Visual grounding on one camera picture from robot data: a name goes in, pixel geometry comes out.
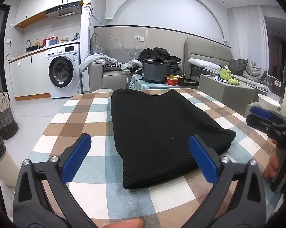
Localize grey ottoman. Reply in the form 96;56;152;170
199;74;257;111

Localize large green teapot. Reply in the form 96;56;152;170
219;68;233;80

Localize black jacket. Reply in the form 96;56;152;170
138;47;185;76

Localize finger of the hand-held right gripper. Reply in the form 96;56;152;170
246;113;280;135
250;106;275;120

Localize grey duvet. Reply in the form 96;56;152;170
228;59;275;87

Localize black rice cooker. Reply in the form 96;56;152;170
141;59;171;84

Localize small side table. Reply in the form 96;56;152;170
129;74;200;91

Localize white grey crumpled cloth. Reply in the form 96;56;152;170
121;60;143;74

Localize grey back cushion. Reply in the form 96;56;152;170
90;32;106;55

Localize black food tray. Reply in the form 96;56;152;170
178;78;200;87

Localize white washing machine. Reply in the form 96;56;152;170
45;43;84;99

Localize woven laundry basket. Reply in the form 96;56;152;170
0;91;19;141

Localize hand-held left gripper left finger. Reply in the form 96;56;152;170
13;133;103;228

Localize white bowl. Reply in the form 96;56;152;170
257;94;281;111

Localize white upper cabinets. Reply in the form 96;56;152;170
13;0;95;28

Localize light grey garment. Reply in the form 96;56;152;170
78;53;118;73

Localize white lower cabinets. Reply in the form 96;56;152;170
9;50;51;101

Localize blue cable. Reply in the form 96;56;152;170
82;3;143;60

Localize black knit sweater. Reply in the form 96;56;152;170
110;88;236;190

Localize white sheer curtain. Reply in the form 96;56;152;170
229;5;269;73

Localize grey upholstered bed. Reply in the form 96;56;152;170
184;37;286;93

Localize white trash bin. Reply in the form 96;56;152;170
0;135;20;188

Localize white cabinets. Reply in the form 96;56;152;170
13;0;95;28
9;50;51;101

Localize person's right hand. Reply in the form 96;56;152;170
263;138;283;179

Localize black cardboard box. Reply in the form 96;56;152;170
267;76;286;94

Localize steel range hood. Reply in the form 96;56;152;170
45;2;84;20

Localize grey sofa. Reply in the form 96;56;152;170
89;32;188;93

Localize plaid tablecloth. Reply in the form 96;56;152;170
30;87;284;228

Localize person's left hand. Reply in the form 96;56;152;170
107;218;143;228

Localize white pillow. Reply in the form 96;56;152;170
188;58;225;71

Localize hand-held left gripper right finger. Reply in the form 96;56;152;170
188;134;267;228

